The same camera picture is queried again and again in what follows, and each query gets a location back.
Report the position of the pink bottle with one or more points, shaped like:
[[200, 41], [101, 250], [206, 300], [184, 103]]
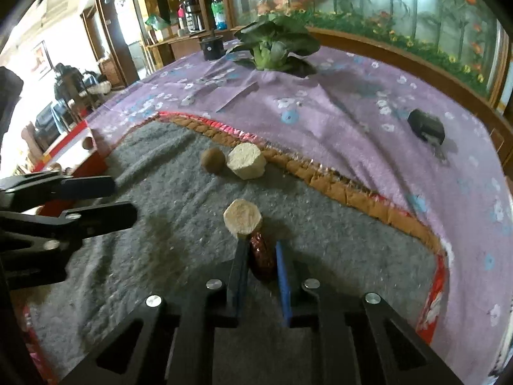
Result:
[[182, 17]]

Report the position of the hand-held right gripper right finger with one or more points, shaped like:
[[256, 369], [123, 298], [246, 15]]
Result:
[[283, 276]]

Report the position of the glass fish tank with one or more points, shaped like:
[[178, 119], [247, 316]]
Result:
[[380, 4]]

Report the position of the green leafy vegetable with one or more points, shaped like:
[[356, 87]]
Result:
[[274, 44]]

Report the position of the red date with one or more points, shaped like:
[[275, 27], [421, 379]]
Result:
[[262, 256]]

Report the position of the pale yam chunk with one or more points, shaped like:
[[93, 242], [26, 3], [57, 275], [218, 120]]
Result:
[[246, 161], [242, 216]]

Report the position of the grey mat with orange border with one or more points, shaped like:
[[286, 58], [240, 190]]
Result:
[[168, 192]]

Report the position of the green capped plastic bottle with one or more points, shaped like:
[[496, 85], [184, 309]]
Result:
[[219, 13]]

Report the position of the green plastic bag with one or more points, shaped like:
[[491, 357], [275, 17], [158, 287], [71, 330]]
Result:
[[157, 22]]

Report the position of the black key fob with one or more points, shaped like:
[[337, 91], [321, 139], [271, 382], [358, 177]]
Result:
[[427, 126]]

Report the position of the black cup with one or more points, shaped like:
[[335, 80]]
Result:
[[211, 48]]

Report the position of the framed wall picture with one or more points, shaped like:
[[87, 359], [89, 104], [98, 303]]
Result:
[[41, 61]]

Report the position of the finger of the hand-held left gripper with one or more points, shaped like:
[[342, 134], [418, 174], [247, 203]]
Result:
[[92, 186], [112, 214]]

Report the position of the black thermos jug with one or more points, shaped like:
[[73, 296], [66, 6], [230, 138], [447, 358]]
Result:
[[193, 15]]

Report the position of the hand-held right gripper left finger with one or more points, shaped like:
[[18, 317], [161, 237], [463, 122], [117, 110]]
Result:
[[239, 276]]

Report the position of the brown longan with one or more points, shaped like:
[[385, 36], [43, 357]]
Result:
[[56, 167], [212, 161]]

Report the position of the purple floral tablecloth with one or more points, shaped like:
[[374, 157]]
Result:
[[360, 100]]

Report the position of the red cardboard box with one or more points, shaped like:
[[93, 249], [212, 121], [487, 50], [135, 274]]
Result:
[[93, 164]]

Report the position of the wicker basket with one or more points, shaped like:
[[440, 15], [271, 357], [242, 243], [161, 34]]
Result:
[[109, 72]]

